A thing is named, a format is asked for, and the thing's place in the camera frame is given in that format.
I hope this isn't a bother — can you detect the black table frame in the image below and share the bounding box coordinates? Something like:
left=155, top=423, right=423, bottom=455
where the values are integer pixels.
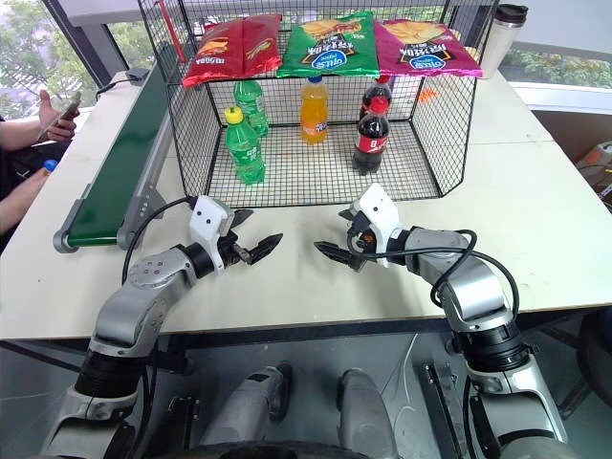
left=0, top=313, right=612, bottom=425

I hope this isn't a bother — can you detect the red pole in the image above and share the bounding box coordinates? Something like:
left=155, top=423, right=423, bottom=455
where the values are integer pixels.
left=158, top=0, right=188, bottom=64

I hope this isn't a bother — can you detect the pink chips bag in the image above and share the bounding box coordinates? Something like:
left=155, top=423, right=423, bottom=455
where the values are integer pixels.
left=373, top=18, right=485, bottom=79

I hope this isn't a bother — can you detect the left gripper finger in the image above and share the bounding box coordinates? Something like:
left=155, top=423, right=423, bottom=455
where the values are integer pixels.
left=230, top=208, right=255, bottom=231
left=241, top=232, right=285, bottom=265

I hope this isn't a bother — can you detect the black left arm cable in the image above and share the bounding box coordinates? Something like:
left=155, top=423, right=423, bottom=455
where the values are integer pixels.
left=121, top=197, right=198, bottom=286

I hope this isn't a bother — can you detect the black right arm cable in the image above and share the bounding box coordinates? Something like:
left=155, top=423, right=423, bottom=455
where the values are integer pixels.
left=344, top=228, right=523, bottom=339

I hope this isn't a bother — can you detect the green chips bag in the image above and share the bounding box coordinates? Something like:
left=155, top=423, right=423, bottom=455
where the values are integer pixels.
left=275, top=9, right=383, bottom=80

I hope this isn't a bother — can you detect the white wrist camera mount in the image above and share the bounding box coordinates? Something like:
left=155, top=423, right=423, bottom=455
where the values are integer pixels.
left=350, top=183, right=408, bottom=267
left=188, top=194, right=236, bottom=277

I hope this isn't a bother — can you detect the smartphone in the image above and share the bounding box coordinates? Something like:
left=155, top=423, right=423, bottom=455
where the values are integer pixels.
left=36, top=91, right=83, bottom=142

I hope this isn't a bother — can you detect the grey right robot leg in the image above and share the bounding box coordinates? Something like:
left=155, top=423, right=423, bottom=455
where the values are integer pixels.
left=336, top=367, right=401, bottom=459

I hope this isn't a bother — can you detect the black wire mesh basket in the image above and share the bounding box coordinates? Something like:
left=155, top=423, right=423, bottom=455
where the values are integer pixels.
left=137, top=0, right=499, bottom=210

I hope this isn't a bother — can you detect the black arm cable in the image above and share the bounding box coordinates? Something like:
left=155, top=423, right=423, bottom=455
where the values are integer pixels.
left=344, top=228, right=523, bottom=339
left=121, top=197, right=198, bottom=286

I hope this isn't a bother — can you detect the black adapter cable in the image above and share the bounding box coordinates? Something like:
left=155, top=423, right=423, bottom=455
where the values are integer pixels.
left=95, top=78, right=130, bottom=102

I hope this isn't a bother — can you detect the white travel mug black lid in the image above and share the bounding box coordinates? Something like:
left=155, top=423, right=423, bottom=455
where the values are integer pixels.
left=478, top=4, right=530, bottom=80

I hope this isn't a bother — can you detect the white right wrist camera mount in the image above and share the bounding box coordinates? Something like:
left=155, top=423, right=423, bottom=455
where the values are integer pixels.
left=350, top=183, right=408, bottom=267

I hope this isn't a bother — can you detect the green soda bottle yellow cap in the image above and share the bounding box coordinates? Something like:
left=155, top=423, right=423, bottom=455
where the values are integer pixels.
left=224, top=106, right=267, bottom=186

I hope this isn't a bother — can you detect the cola bottle red label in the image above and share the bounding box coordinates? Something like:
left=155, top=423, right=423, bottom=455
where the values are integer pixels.
left=359, top=76, right=394, bottom=121
left=352, top=97, right=391, bottom=175

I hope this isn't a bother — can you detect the dark rounded robot body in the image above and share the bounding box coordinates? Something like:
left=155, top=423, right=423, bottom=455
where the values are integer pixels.
left=178, top=440, right=404, bottom=459

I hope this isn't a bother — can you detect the red chips bag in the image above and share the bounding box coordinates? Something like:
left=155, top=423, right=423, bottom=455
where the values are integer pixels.
left=182, top=19, right=251, bottom=89
left=242, top=12, right=284, bottom=78

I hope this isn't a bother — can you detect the grey robot leg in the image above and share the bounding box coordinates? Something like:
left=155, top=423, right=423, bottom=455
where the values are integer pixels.
left=199, top=361, right=295, bottom=449
left=336, top=367, right=401, bottom=459

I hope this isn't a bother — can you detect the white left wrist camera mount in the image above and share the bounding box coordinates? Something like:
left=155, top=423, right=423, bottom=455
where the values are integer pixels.
left=188, top=194, right=236, bottom=277

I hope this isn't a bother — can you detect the grey left robot leg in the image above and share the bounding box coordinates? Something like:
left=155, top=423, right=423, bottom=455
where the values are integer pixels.
left=199, top=361, right=295, bottom=449

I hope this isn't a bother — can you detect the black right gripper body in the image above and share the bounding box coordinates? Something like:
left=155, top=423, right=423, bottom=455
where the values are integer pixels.
left=345, top=211, right=380, bottom=263

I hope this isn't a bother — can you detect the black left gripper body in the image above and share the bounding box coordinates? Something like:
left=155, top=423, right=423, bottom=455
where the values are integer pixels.
left=218, top=223, right=251, bottom=267

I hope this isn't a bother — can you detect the green conveyor belt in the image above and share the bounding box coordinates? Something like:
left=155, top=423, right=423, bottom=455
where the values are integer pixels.
left=53, top=60, right=182, bottom=253

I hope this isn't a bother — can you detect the orange soda bottle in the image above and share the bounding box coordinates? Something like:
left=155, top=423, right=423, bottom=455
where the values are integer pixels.
left=298, top=76, right=330, bottom=146

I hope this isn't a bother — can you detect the person's left hand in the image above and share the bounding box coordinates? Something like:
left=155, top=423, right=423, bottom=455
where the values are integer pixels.
left=37, top=90, right=78, bottom=143

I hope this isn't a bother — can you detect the thin white cable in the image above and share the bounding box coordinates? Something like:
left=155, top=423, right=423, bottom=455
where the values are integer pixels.
left=394, top=333, right=419, bottom=425

